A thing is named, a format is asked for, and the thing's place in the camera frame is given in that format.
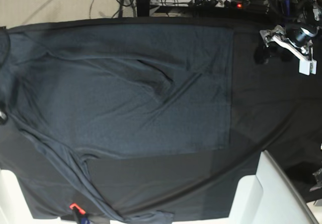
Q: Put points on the blue clamp bottom edge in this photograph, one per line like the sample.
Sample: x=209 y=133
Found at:
x=80 y=216

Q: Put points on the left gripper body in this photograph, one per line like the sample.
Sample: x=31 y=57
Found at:
x=297 y=38

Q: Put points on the black table cloth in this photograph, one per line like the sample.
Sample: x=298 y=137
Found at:
x=273 y=108

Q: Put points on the dark grey T-shirt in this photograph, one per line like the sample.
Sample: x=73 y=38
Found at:
x=116 y=117

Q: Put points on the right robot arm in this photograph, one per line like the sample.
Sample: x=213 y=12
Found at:
x=5 y=50

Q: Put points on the white power strip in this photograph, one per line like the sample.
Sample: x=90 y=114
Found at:
x=189 y=3

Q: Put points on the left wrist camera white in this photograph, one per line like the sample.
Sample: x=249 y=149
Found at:
x=307 y=67

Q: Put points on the blue handled clamp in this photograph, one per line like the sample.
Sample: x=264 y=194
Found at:
x=286 y=8

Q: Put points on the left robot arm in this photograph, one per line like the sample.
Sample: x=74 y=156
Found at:
x=306 y=12

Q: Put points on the black stand post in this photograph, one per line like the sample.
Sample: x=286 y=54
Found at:
x=143 y=8

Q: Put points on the white chair right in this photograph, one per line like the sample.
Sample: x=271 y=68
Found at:
x=268 y=196

